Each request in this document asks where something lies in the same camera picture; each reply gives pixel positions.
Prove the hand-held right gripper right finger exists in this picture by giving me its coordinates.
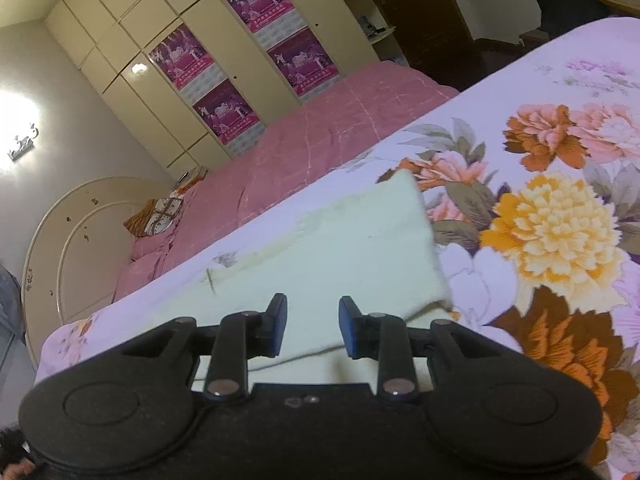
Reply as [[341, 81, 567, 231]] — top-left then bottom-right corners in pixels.
[[338, 295, 506, 404]]

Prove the cream round headboard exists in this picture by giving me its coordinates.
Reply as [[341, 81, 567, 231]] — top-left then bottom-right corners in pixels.
[[21, 176, 173, 367]]

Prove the floral printed blanket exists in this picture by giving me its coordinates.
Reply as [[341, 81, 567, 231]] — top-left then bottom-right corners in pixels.
[[35, 16, 640, 480]]

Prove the cream knit small garment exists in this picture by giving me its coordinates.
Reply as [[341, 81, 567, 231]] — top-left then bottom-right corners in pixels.
[[192, 169, 454, 397]]

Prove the cream wardrobe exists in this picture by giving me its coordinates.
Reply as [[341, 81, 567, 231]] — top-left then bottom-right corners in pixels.
[[44, 0, 401, 172]]

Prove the orange patterned pillow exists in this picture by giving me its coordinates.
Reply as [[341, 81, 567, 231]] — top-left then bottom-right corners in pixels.
[[124, 192, 187, 237]]

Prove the orange flat box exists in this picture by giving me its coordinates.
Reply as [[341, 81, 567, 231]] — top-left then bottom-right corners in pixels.
[[176, 166, 209, 192]]

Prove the pink checked quilt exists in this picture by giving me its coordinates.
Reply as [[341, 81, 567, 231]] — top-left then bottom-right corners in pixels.
[[112, 60, 461, 307]]

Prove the cream open shelf unit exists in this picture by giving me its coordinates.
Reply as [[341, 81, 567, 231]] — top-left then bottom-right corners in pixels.
[[320, 0, 408, 68]]

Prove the dark wooden door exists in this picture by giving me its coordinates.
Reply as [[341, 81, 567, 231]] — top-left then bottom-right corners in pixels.
[[347, 0, 477, 95]]

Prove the round wooden table edge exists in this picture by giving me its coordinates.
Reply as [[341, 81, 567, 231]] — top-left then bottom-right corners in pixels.
[[597, 0, 640, 17]]

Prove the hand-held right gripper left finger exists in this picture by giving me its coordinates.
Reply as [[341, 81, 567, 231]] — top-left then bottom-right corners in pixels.
[[119, 293, 289, 405]]

